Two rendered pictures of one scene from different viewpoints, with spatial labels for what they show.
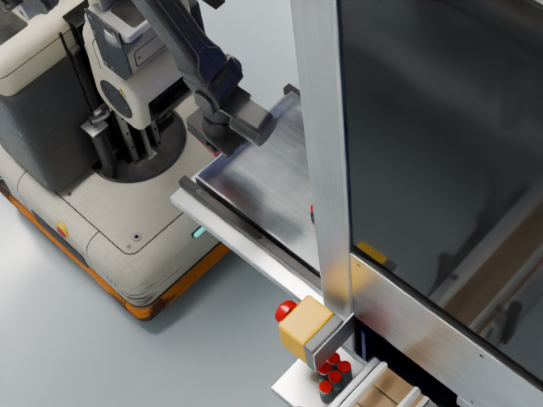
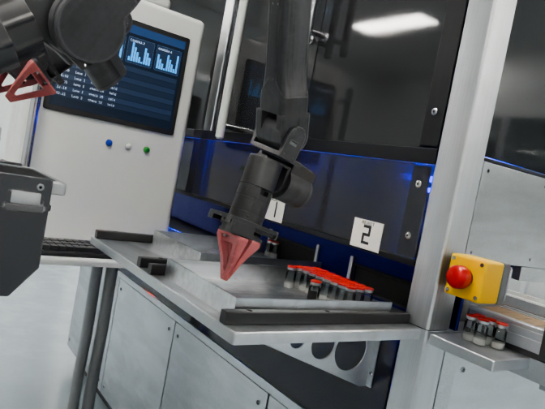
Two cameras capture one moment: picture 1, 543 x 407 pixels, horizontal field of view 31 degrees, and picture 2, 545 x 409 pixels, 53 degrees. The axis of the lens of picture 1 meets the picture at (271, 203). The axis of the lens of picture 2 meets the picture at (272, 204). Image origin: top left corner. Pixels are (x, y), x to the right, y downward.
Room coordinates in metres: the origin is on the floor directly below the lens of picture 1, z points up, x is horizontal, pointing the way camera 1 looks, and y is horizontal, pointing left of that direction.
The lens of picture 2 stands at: (0.99, 0.93, 1.10)
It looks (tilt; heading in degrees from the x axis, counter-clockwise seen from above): 3 degrees down; 273
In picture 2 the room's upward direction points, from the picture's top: 11 degrees clockwise
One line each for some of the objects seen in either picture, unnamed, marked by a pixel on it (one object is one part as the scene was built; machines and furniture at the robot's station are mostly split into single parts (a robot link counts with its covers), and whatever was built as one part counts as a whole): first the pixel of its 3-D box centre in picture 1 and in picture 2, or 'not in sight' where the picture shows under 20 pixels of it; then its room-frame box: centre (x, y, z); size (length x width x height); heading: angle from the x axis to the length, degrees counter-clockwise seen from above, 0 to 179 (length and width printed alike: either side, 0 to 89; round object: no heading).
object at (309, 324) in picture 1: (310, 332); (476, 277); (0.67, -0.03, 1.00); 0.08 x 0.07 x 0.07; 38
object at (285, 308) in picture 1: (289, 314); (460, 277); (0.70, 0.00, 1.00); 0.04 x 0.04 x 0.04; 38
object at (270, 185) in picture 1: (311, 185); (276, 289); (1.00, -0.08, 0.90); 0.34 x 0.26 x 0.04; 38
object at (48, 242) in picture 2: not in sight; (100, 248); (1.51, -0.53, 0.82); 0.40 x 0.14 x 0.02; 40
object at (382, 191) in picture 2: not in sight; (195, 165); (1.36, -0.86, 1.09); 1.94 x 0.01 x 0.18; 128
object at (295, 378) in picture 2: not in sight; (173, 269); (1.38, -0.88, 0.73); 1.98 x 0.01 x 0.25; 128
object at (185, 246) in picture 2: not in sight; (236, 252); (1.13, -0.41, 0.90); 0.34 x 0.26 x 0.04; 38
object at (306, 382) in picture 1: (328, 387); (482, 350); (0.63, -0.04, 0.87); 0.14 x 0.13 x 0.02; 38
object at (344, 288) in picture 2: not in sight; (322, 287); (0.92, -0.15, 0.91); 0.18 x 0.02 x 0.05; 128
